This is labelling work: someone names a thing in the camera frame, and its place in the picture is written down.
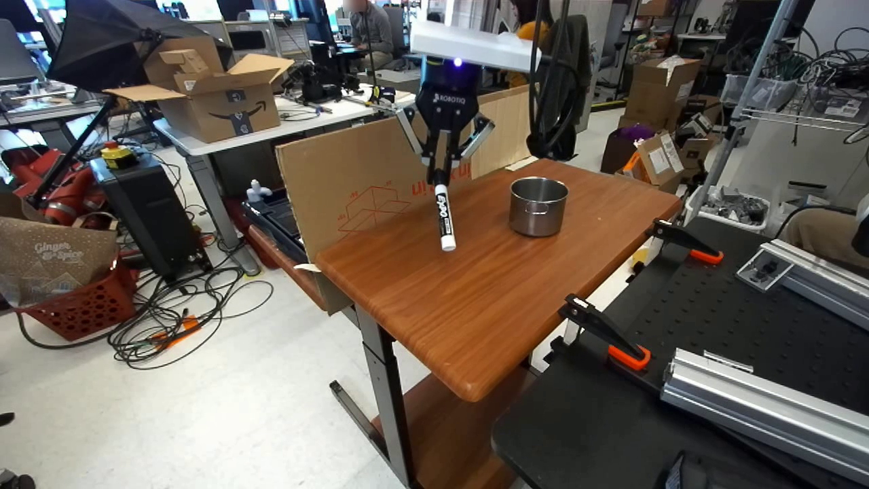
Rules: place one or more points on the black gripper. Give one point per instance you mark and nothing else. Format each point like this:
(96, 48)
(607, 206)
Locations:
(448, 110)

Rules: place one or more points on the black and white marker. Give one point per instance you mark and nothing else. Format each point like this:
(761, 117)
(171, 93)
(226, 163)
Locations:
(446, 222)

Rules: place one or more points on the small steel pot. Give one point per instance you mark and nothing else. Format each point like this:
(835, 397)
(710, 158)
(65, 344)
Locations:
(537, 219)

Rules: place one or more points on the large brown cardboard panel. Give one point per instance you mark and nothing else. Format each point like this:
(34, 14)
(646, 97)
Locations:
(353, 181)

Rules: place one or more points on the hanging black jacket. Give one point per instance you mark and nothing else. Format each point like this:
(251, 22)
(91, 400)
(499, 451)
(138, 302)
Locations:
(560, 91)

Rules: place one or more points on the white work table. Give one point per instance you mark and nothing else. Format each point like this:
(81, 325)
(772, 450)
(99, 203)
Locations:
(307, 112)

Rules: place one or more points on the seated person grey shirt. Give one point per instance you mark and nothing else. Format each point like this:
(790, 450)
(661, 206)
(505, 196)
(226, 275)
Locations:
(370, 28)

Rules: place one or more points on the white flat strip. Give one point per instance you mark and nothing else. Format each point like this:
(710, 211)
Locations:
(307, 268)

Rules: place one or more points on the white spray bottle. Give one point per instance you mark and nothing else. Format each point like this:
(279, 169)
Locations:
(259, 192)

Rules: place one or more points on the brown wooden side shelf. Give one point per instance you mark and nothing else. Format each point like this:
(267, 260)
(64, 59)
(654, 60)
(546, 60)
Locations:
(307, 288)

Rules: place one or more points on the purple backpack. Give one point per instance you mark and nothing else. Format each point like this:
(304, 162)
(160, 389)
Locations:
(627, 144)

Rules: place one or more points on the open Amazon cardboard box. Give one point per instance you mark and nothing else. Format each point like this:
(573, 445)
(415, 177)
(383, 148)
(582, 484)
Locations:
(226, 112)

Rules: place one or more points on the small brown cardboard box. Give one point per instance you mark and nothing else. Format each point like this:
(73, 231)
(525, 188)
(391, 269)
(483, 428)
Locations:
(661, 163)

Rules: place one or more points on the tall brown cardboard box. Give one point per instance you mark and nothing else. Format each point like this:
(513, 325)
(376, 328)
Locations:
(661, 91)

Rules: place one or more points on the black cabinet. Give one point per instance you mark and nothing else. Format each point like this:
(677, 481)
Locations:
(149, 219)

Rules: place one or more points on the yellow red emergency stop button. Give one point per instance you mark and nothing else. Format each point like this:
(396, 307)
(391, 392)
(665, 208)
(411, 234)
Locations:
(116, 155)

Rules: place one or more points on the black perforated breadboard table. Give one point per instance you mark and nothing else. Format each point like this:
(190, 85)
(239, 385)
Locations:
(722, 316)

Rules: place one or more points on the white metal rack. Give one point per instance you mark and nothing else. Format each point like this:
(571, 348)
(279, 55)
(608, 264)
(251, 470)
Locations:
(787, 153)

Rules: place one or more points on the black photo softbox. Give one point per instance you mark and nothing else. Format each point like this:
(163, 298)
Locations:
(99, 36)

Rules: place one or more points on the red bag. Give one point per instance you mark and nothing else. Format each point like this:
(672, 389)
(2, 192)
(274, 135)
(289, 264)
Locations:
(64, 195)

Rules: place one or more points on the red plastic basket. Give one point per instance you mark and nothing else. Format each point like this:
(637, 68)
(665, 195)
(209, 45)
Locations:
(85, 307)

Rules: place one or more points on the brown paper bag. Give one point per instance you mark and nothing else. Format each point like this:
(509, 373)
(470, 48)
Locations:
(50, 260)

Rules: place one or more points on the metal table leg frame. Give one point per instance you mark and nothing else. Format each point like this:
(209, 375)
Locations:
(383, 389)

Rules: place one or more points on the long aluminium extrusion rail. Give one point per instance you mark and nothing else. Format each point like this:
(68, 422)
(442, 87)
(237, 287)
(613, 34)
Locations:
(824, 282)

